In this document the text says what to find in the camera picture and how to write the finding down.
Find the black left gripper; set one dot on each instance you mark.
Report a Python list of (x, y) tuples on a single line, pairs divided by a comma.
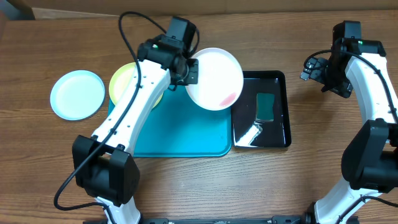
[(192, 76)]

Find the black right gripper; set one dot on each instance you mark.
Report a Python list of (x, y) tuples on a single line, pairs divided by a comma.
[(344, 89)]

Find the pink plate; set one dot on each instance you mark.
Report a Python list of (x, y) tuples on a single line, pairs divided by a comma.
[(220, 79)]

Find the yellow plate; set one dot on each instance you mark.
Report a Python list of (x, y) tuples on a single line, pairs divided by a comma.
[(119, 82)]

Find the green sponge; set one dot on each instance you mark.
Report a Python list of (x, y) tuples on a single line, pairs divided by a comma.
[(264, 107)]

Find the light blue plate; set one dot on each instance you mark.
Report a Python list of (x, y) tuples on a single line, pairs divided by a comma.
[(77, 95)]

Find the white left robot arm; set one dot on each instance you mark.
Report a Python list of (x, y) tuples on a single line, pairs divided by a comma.
[(104, 165)]

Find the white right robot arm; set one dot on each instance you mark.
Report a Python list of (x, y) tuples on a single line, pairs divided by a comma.
[(369, 163)]

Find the teal plastic tray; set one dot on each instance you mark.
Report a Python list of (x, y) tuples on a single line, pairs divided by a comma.
[(177, 127)]

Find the black rectangular tray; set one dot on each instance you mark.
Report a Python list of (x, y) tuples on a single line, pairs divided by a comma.
[(247, 131)]

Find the cardboard board at back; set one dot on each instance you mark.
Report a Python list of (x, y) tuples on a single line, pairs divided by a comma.
[(199, 7)]

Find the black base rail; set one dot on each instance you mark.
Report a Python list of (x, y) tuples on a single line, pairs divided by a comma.
[(282, 219)]

